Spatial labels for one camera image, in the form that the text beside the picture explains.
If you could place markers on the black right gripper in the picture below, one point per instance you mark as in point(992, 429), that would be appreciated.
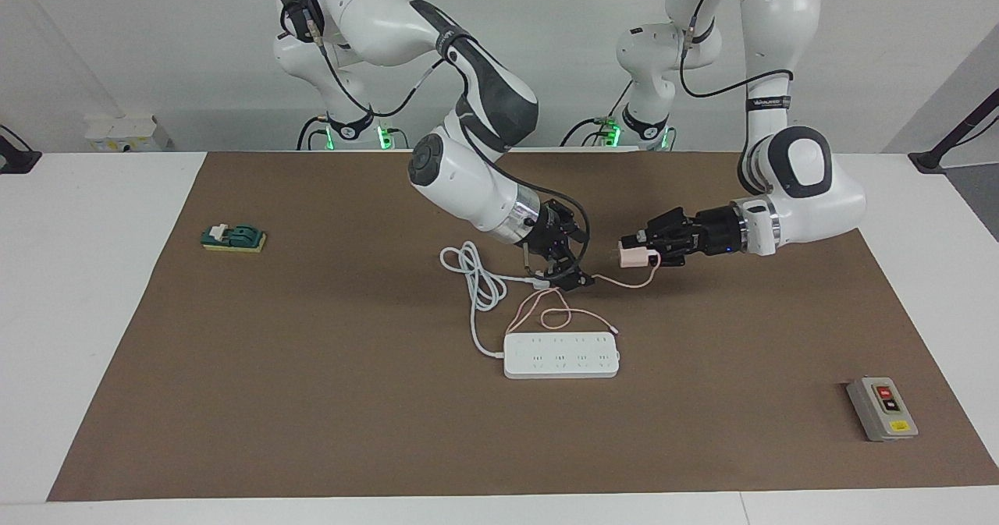
point(556, 232)

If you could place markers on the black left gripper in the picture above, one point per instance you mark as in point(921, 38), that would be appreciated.
point(714, 232)

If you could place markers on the pink charger adapter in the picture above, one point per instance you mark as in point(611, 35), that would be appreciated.
point(634, 257)

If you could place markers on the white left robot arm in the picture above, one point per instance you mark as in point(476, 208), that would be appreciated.
point(812, 197)

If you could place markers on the white power strip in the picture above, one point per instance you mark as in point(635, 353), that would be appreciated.
point(562, 357)

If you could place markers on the black clamp stand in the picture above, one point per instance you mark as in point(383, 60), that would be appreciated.
point(927, 162)
point(19, 162)

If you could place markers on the brown table mat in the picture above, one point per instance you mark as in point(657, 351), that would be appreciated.
point(312, 400)

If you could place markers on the white background box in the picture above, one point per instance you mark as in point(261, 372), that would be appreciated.
point(125, 133)

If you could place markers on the grey on-off switch box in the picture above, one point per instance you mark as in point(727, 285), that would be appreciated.
point(882, 408)

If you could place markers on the green knife switch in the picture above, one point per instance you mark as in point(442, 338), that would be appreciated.
point(234, 238)

